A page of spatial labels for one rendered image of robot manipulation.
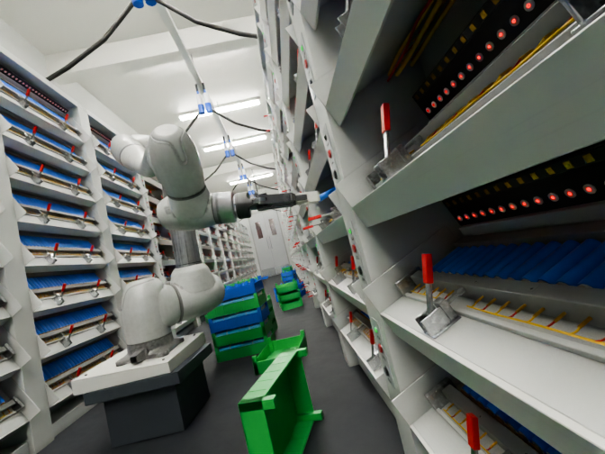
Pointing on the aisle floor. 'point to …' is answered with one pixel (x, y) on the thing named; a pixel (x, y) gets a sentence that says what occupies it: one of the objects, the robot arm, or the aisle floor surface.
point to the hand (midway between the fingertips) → (307, 198)
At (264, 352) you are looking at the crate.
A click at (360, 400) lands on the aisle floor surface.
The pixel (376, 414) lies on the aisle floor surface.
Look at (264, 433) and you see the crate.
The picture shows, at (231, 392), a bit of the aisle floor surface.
